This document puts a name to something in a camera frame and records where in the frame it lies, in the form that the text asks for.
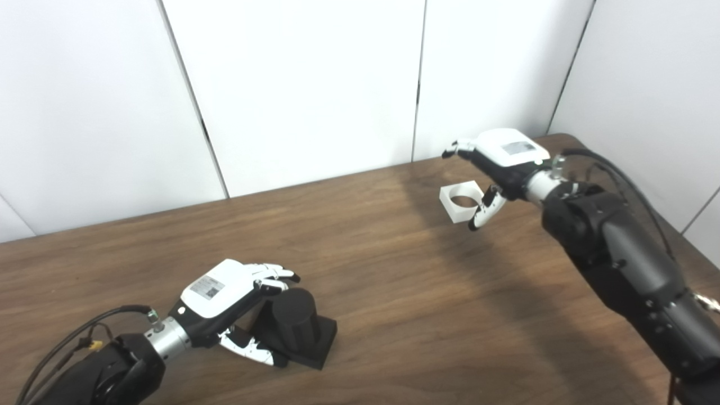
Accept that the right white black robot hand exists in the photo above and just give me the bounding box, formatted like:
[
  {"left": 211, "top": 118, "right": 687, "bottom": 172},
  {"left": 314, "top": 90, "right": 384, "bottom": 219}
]
[{"left": 442, "top": 128, "right": 552, "bottom": 232}]

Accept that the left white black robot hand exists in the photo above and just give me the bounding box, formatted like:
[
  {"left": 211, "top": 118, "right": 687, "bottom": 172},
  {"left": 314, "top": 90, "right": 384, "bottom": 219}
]
[{"left": 168, "top": 259, "right": 302, "bottom": 368}]

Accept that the white square piece with hole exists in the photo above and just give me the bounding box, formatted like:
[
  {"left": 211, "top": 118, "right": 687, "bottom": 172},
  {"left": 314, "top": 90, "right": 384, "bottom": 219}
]
[{"left": 439, "top": 181, "right": 488, "bottom": 224}]

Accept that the black peg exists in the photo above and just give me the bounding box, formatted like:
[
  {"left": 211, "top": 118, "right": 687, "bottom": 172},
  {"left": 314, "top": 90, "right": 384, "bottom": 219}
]
[{"left": 235, "top": 288, "right": 338, "bottom": 371}]

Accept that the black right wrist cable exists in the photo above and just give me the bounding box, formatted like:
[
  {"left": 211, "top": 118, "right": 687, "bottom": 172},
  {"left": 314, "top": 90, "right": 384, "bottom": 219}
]
[{"left": 553, "top": 148, "right": 720, "bottom": 313}]

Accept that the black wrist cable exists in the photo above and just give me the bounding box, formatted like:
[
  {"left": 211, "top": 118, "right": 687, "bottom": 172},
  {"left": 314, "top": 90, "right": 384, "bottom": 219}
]
[
  {"left": 16, "top": 305, "right": 161, "bottom": 405},
  {"left": 553, "top": 148, "right": 720, "bottom": 313}
]

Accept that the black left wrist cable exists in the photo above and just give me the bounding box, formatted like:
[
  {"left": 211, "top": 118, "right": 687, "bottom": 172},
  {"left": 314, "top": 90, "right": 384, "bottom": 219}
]
[{"left": 16, "top": 305, "right": 161, "bottom": 405}]

